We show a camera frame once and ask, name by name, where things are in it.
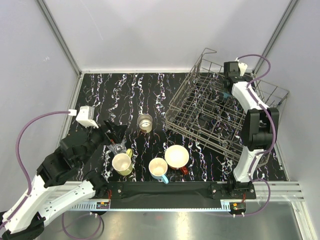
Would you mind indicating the clear drinking glass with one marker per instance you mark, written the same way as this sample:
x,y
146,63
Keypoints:
x,y
117,148

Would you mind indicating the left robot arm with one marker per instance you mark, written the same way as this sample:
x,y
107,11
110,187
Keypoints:
x,y
27,219

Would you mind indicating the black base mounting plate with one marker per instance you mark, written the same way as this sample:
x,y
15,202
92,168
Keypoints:
x,y
176,196

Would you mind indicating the left controller board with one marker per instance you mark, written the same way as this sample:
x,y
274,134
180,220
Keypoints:
x,y
102,205

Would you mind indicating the red mug white inside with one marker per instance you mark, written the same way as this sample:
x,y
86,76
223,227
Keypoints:
x,y
177,158

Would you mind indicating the grey wire dish rack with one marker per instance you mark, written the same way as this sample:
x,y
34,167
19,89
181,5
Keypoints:
x,y
199,112

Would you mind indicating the light blue mug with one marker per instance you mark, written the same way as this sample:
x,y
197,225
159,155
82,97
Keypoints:
x,y
158,168

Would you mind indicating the right controller board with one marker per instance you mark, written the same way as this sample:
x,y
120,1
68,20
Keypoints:
x,y
238,207

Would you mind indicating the blue butterfly mug orange inside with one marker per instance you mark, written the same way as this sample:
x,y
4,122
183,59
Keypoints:
x,y
226,95

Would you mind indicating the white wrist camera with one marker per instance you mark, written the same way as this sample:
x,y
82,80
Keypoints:
x,y
242,67
85,116

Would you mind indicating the controller board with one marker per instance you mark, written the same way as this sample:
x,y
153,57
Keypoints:
x,y
102,205
238,207

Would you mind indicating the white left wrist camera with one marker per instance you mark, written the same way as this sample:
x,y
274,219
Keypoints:
x,y
85,116

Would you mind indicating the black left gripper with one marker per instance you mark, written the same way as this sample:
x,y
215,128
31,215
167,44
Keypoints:
x,y
118,130

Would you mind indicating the yellow-green mug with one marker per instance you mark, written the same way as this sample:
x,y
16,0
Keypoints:
x,y
122,163

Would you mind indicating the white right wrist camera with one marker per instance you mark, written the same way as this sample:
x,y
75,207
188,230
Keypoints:
x,y
242,67

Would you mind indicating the beige cup with brown band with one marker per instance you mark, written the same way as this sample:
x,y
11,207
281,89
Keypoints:
x,y
145,123

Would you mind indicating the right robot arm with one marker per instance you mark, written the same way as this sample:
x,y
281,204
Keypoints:
x,y
259,130

